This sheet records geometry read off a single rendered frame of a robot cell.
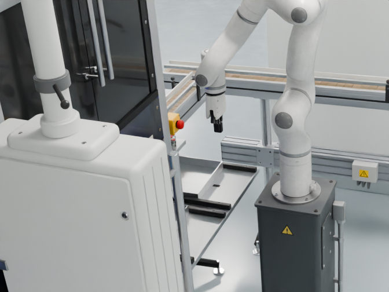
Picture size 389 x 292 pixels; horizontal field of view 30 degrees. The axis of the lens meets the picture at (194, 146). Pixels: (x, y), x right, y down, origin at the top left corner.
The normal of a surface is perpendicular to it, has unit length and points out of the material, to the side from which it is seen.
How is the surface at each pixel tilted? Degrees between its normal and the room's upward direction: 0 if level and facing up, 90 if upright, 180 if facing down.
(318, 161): 90
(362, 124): 90
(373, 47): 90
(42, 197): 90
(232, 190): 0
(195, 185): 0
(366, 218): 0
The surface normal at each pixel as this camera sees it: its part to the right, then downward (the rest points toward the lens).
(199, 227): -0.09, -0.88
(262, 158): -0.40, 0.46
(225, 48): 0.07, -0.16
